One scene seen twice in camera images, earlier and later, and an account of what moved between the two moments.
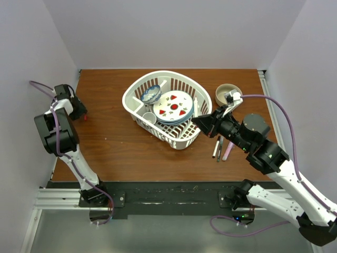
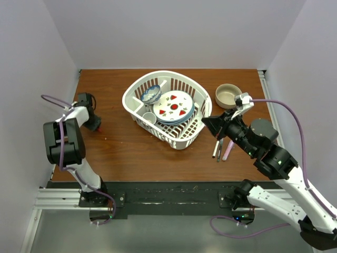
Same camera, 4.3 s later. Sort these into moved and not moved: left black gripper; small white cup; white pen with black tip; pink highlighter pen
Moved: left black gripper
Not moved: white pen with black tip; pink highlighter pen; small white cup
